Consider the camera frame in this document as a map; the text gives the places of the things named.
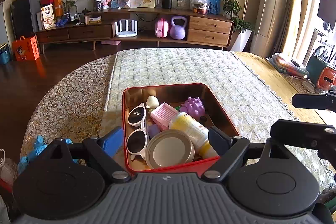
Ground white yellow lotion bottle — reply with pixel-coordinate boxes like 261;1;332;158
169;112;218;159

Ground white framed sunglasses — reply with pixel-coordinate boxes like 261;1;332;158
126;103;149;160

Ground purple rectangular block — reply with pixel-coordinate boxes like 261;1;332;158
147;124;161;139

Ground purple spiky monster toy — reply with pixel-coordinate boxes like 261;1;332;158
179;97;206;121

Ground beige round garlic toy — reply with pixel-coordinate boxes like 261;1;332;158
145;96;159;110

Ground pink ribbed soap dish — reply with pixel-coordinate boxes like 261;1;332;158
150;102;179;131

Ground round white coaster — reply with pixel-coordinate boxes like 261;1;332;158
301;81;315;93

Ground cream quilted table mat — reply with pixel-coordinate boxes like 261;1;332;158
98;48;336;193

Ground stack of colourful books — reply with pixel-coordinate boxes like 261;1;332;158
266;53;309;77

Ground red metal storage box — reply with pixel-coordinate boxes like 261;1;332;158
122;83;239;174

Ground blue rubber glove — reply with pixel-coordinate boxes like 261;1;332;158
18;136;84;179

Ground white wifi router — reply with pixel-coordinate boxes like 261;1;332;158
114;19;138;38

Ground wooden tv cabinet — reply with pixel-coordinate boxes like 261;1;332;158
35;8;234;49

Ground orange gift bag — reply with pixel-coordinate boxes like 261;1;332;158
13;36;40;61

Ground purple kettlebell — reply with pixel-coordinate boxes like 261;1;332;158
169;16;187;40

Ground black cylindrical speaker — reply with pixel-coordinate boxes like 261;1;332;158
162;0;173;9

